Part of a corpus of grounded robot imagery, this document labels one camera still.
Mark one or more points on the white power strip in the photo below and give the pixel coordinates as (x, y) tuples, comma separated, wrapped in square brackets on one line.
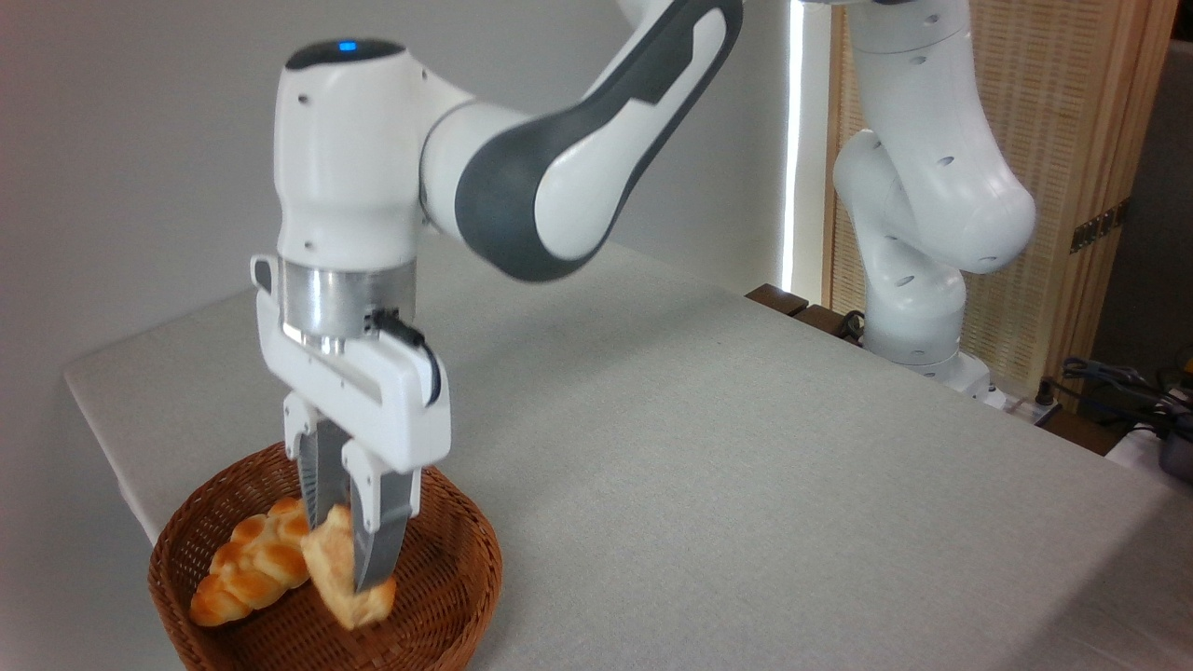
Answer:
[(1021, 405)]

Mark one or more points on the wooden bamboo folding screen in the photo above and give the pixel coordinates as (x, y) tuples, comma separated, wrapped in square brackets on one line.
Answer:
[(1072, 93)]

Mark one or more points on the grey fabric tablecloth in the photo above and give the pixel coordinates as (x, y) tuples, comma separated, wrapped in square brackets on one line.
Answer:
[(746, 466)]

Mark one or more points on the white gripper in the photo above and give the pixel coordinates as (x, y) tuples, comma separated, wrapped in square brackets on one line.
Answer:
[(373, 391)]

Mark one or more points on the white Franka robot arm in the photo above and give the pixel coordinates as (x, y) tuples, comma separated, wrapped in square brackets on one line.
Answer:
[(345, 158)]

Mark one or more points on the brown wicker basket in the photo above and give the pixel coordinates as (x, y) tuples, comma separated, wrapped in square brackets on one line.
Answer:
[(438, 559)]

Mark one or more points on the pale rectangular bread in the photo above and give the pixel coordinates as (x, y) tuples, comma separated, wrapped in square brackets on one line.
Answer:
[(331, 568)]

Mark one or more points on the braided golden bread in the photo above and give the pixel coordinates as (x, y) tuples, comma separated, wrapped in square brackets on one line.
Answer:
[(252, 568)]

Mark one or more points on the dark metal screen hinge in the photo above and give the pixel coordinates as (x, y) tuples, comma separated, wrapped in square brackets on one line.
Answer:
[(1100, 226)]

